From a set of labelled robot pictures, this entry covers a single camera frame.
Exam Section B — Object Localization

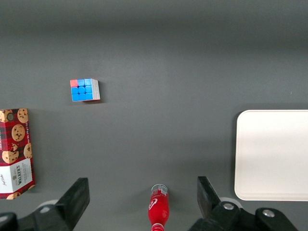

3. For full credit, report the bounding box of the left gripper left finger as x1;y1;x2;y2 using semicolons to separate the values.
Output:
0;177;90;231

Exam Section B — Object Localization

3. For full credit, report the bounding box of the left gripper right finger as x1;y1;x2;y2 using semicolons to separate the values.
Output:
187;176;299;231

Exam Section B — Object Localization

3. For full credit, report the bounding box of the red tartan cookie box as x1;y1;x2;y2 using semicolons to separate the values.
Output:
0;108;36;200

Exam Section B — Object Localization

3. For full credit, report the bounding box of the cream white plastic tray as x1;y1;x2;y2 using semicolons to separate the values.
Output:
234;110;308;202

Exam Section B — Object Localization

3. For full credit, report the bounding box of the red soda bottle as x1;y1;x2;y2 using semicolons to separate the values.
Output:
148;184;170;231

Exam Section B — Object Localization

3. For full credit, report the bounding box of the blue Rubik's cube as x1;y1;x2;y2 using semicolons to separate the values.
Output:
70;78;101;103

